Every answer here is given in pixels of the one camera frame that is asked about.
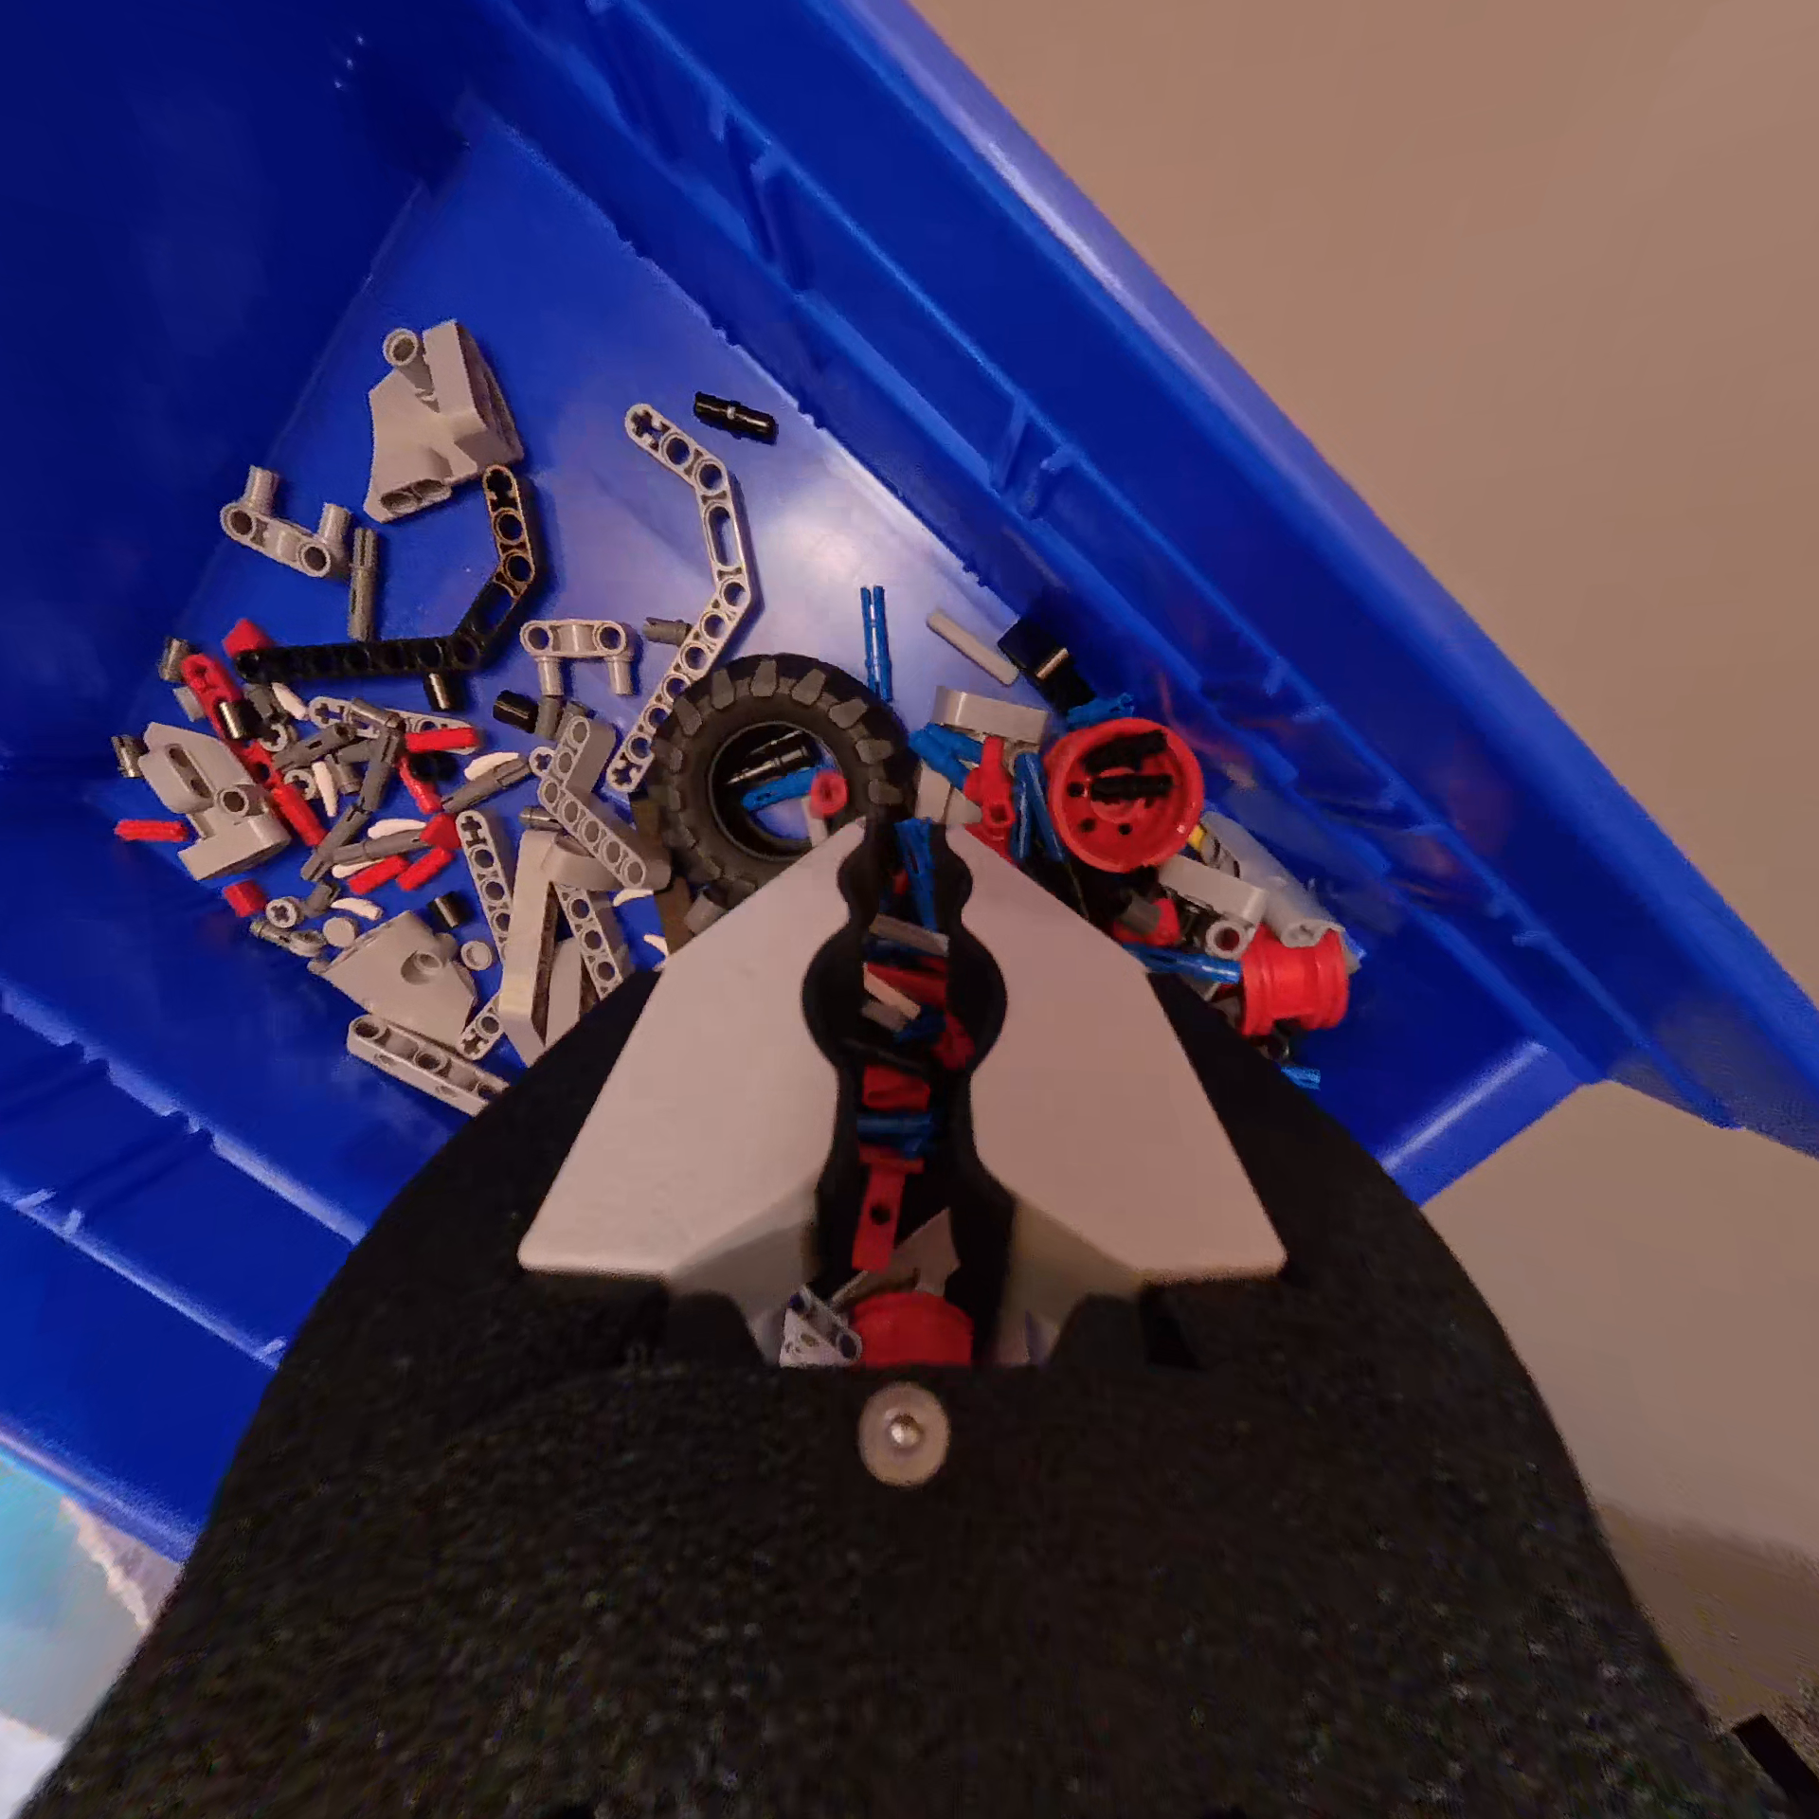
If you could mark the black bent toy beam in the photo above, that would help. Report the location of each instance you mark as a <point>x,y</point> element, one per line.
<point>368,656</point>

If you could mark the light blue printed sheet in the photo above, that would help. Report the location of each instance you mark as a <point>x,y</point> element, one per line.
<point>58,1592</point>

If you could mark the black toy tyre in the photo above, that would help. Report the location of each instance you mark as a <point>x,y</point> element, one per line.
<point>712,711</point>

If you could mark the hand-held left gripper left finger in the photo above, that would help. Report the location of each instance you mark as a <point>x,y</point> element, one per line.
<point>684,1123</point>

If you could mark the red toy wheel hub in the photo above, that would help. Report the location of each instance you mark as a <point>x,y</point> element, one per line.
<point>1123,838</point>
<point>1293,981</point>
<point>911,1328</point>

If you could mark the blue plastic storage bin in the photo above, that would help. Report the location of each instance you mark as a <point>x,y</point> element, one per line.
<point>924,285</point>

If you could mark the pile of small toy parts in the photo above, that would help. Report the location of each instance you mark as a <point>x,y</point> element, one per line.
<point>213,777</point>

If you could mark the black toy connector pin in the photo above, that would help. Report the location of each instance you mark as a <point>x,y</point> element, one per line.
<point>734,418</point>

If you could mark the grey angular toy panel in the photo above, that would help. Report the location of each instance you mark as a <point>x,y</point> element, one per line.
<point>433,412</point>

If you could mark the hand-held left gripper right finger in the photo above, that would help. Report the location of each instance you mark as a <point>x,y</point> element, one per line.
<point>1123,1137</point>

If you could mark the long grey bent beam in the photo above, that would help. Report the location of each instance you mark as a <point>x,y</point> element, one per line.
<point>728,569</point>

